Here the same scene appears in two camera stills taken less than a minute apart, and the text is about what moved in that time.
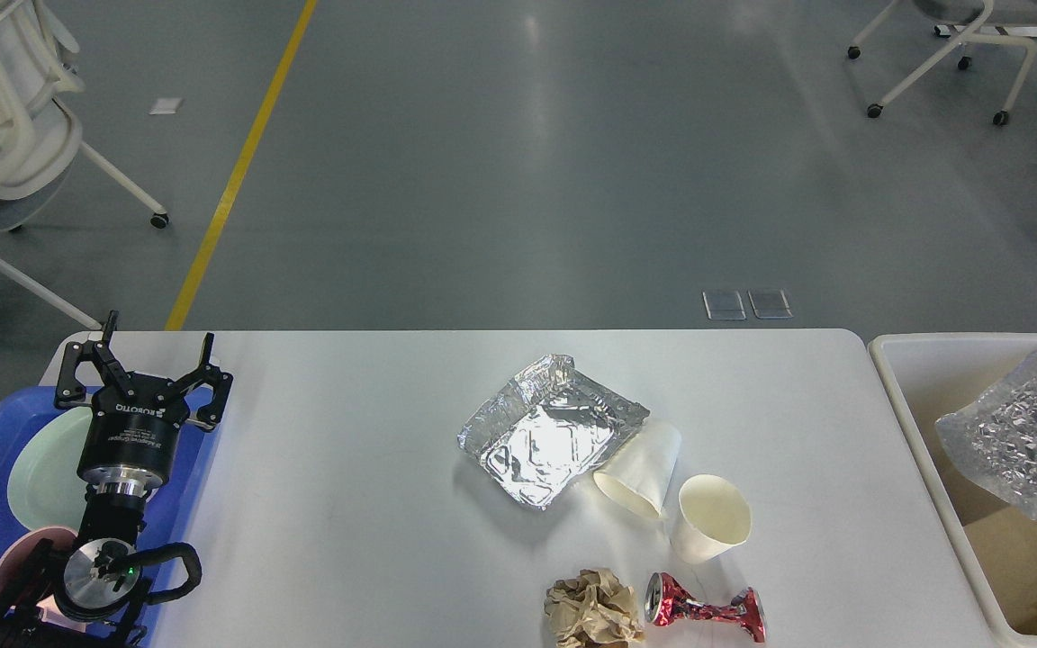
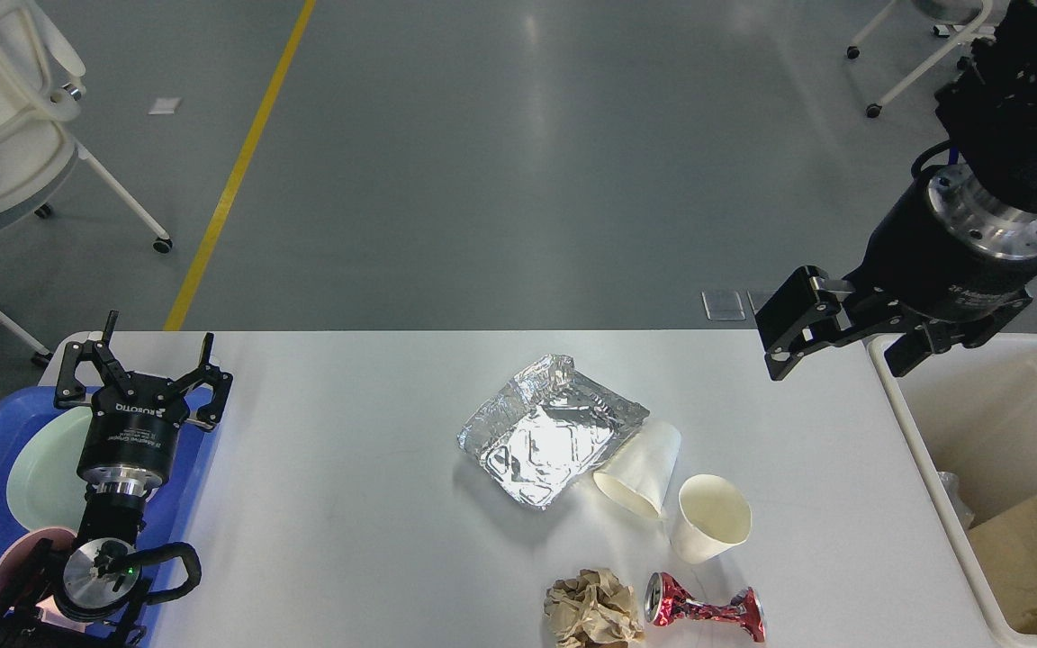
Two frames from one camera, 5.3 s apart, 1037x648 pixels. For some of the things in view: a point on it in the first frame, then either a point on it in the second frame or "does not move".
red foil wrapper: (666, 601) does not move
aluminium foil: (1022, 435) → (951, 484)
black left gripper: (133, 431) does not move
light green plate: (45, 489) does not move
